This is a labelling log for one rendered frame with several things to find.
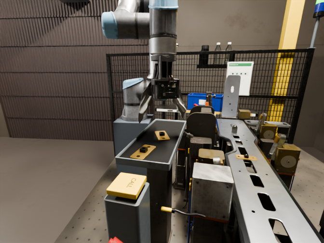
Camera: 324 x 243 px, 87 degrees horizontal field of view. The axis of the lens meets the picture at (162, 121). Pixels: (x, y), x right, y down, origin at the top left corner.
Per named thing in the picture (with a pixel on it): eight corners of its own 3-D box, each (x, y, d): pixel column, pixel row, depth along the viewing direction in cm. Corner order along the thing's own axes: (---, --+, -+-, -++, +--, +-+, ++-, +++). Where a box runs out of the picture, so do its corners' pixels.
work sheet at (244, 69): (249, 96, 161) (254, 61, 153) (223, 95, 167) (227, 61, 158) (249, 95, 163) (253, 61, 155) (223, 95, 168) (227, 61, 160)
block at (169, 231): (167, 254, 65) (168, 146, 53) (147, 249, 67) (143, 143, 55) (172, 231, 75) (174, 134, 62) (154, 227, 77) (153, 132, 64)
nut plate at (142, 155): (142, 160, 42) (142, 156, 42) (129, 157, 43) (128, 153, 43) (156, 147, 49) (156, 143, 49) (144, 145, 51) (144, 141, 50)
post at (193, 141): (197, 224, 78) (203, 143, 67) (186, 222, 79) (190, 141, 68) (197, 216, 83) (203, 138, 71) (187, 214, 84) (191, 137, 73)
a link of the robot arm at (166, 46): (148, 41, 51) (174, 42, 52) (148, 58, 52) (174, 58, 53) (151, 36, 43) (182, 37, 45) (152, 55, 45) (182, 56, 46)
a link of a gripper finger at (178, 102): (188, 124, 53) (171, 101, 50) (182, 119, 58) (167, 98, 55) (196, 118, 53) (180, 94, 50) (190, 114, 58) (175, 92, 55)
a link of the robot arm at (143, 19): (138, 17, 59) (136, 6, 49) (170, 18, 60) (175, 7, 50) (139, 42, 62) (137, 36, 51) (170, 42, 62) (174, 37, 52)
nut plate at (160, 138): (170, 140, 55) (170, 136, 54) (158, 141, 54) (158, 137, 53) (164, 131, 62) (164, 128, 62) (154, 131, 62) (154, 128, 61)
